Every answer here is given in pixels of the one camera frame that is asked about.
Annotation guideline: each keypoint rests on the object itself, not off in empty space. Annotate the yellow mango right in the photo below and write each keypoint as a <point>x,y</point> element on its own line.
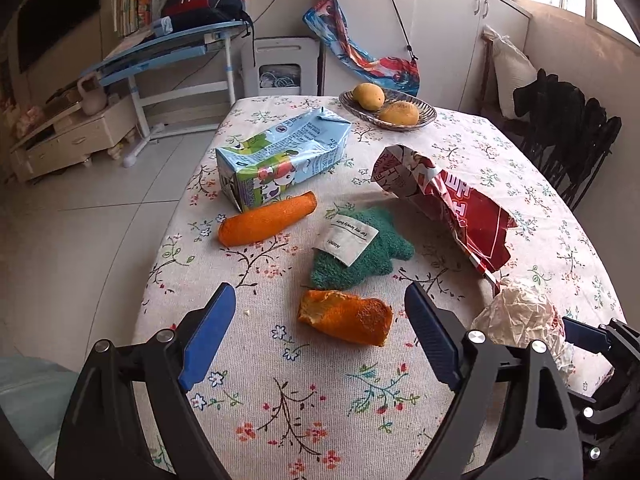
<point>400,113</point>

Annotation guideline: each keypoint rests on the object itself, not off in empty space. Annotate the blue milk carton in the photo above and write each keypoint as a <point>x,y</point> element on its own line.
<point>256,171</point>

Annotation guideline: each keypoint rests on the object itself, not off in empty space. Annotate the black folding chairs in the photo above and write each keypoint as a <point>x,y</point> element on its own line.
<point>567,137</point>

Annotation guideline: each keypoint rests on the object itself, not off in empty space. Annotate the red white snack bag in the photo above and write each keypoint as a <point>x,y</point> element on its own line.
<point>477,223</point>

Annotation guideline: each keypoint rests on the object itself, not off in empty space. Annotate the orange peel piece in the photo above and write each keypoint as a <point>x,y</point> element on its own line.
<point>346,317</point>

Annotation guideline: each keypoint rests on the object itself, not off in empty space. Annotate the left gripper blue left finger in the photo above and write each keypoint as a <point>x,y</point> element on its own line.
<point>210,325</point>

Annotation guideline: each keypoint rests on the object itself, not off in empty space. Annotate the cream tv cabinet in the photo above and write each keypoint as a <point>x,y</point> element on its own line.
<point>71,138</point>

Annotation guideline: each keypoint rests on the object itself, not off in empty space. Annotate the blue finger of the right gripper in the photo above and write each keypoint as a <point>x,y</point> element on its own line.
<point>592,339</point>

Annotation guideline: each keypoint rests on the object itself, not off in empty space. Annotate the green plush towel with label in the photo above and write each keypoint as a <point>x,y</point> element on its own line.
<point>360,244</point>

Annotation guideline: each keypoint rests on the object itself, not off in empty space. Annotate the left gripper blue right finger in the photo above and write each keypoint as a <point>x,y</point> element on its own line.
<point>439,333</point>

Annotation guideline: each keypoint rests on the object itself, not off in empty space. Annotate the woven fruit plate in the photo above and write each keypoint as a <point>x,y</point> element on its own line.
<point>427,112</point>

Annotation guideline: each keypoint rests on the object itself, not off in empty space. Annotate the white storage cabinet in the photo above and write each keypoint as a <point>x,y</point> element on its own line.
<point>445,36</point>

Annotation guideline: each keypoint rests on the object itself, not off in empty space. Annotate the row of books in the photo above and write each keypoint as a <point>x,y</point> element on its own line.
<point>129,16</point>

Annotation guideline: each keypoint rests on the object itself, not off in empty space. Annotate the white paper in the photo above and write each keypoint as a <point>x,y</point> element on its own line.
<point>518,315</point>

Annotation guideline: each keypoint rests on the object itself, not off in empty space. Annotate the blue white study desk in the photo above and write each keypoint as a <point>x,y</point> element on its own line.
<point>158,53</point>

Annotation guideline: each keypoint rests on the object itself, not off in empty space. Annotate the pink kettlebell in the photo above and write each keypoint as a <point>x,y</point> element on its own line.
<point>93,96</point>

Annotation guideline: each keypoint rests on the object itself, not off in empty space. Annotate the yellow mango left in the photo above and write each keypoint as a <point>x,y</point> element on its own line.
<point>369,96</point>

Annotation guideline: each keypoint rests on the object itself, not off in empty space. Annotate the long orange plush carrot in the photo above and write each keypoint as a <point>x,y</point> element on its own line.
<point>259,224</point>

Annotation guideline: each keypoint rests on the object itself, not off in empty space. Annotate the white plastic stool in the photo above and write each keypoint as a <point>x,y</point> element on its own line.
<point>280,66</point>

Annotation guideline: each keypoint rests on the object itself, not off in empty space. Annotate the colourful hanging kite bag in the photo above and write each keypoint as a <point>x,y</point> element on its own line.
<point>327,21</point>

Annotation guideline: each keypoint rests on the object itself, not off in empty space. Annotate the floral white tablecloth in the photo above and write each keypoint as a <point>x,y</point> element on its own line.
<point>283,401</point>

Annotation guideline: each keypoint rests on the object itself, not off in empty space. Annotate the yellow mango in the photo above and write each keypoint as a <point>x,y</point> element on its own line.
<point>400,113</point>
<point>369,96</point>

